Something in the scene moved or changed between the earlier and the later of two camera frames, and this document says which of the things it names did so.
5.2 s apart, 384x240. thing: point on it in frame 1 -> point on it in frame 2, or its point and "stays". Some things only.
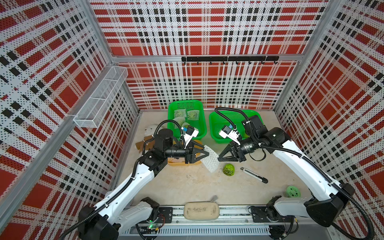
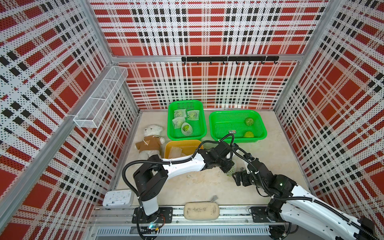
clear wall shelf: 91,113 stays
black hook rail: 231,59 stays
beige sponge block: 201,210 stays
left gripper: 189,154 -> 229,164
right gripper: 232,158 -> 243,175
